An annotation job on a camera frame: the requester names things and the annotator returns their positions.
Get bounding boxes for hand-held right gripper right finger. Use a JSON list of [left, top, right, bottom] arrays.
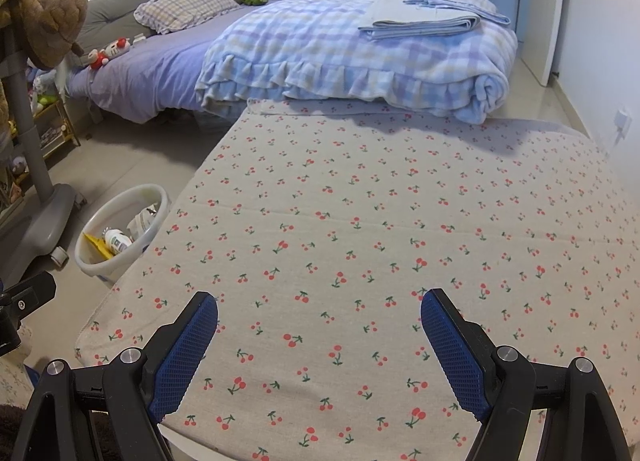
[[420, 288, 633, 461]]

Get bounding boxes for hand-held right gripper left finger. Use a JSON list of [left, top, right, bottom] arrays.
[[15, 291, 220, 461]]

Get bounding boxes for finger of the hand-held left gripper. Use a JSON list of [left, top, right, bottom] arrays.
[[0, 271, 57, 358]]

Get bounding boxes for small white bottle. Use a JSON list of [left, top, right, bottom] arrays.
[[102, 228, 135, 257]]

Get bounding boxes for torn blue white wrapper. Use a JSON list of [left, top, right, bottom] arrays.
[[127, 206, 161, 239]]

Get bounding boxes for white plastic bin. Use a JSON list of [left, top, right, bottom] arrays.
[[74, 184, 171, 284]]

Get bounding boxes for brown fleece trouser leg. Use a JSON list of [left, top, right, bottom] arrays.
[[0, 403, 31, 461]]

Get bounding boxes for grey wheeled chair stand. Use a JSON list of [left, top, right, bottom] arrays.
[[0, 23, 90, 274]]

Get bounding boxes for cherry print tablecloth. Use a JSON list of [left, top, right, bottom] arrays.
[[75, 98, 640, 461]]

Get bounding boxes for colourful plush toys on shelf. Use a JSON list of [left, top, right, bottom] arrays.
[[27, 66, 61, 114]]

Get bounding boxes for white cat plush toy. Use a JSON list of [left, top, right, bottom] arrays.
[[82, 36, 146, 72]]

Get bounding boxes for bed with purple sheet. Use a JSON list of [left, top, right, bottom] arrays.
[[65, 0, 518, 124]]

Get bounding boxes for grey headboard cushion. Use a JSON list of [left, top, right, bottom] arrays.
[[75, 0, 248, 56]]

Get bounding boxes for plaid pillow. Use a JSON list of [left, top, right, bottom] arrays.
[[133, 0, 241, 36]]

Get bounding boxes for plaid ruffled blanket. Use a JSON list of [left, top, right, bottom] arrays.
[[195, 0, 518, 124]]

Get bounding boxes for folded pale blue sheet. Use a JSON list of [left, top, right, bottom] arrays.
[[357, 0, 512, 40]]

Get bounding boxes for white door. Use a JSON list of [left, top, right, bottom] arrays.
[[520, 0, 571, 88]]

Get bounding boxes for gold wire shelf cart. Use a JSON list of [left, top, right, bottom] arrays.
[[30, 91, 82, 159]]

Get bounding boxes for white wall socket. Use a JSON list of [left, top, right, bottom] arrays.
[[612, 108, 633, 146]]

